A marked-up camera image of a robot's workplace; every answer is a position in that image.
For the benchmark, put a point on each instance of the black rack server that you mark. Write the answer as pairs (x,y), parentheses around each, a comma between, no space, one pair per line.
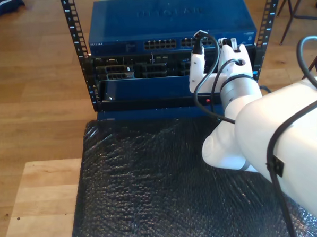
(150,68)

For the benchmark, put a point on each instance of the dark blue sneaker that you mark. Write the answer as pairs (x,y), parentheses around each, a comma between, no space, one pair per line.
(9,4)

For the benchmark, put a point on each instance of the blue network switch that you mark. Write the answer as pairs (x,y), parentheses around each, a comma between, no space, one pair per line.
(169,19)

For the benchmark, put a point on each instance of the black bubble wrap mat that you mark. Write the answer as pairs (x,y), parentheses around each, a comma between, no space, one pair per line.
(151,190)

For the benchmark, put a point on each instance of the black metal stool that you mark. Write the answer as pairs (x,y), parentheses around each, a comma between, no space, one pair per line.
(302,17)

